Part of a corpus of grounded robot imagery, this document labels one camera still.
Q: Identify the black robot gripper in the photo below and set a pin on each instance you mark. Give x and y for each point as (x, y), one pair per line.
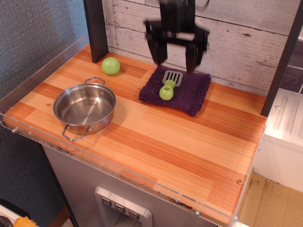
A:
(177, 26)

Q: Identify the grey spatula with green handle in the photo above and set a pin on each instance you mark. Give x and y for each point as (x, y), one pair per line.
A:
(171, 79)

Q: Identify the purple folded towel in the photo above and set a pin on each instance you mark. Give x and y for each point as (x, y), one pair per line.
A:
(188, 97)

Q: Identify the green toy apple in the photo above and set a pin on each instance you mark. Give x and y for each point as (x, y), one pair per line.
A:
(110, 65)

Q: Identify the stainless steel pot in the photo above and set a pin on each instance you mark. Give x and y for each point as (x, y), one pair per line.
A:
(85, 108)

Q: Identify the brass screw right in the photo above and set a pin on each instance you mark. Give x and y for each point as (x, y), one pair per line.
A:
(240, 182)

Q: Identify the white toy sink unit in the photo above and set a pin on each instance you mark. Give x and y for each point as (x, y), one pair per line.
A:
(280, 152)

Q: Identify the grey toy fridge cabinet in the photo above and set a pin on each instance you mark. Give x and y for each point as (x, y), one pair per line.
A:
(79, 182)

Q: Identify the silver dispenser button panel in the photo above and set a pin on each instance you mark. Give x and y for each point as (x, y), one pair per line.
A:
(120, 209)

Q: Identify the orange yellow object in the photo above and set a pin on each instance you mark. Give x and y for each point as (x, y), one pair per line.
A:
(24, 222)

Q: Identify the dark left shelf post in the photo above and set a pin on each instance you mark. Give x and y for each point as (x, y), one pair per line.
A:
(96, 29)

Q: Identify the dark shelf post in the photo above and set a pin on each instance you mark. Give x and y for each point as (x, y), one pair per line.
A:
(96, 29)
(284, 60)

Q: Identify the dark right shelf post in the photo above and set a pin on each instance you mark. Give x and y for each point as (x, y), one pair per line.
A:
(284, 60)

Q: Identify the clear acrylic guard rail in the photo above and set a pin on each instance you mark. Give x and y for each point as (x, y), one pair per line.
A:
(194, 162)

